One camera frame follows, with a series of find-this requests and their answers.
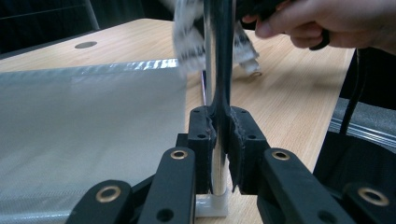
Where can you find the white grey striped cloth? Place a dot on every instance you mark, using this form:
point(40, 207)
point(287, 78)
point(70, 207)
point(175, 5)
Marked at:
point(190, 49)

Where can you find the round grey table grommet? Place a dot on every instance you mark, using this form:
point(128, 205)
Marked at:
point(86, 45)

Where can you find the metal floor rail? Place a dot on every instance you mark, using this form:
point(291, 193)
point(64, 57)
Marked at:
point(367, 132)

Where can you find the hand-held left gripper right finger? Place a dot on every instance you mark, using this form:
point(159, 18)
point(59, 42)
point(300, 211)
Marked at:
point(246, 146)

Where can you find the metal rack with grey fabric shelves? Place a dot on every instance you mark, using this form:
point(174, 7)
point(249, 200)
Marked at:
point(93, 124)

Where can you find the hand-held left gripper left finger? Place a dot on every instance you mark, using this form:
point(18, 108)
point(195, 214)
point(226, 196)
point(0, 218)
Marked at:
point(200, 140)

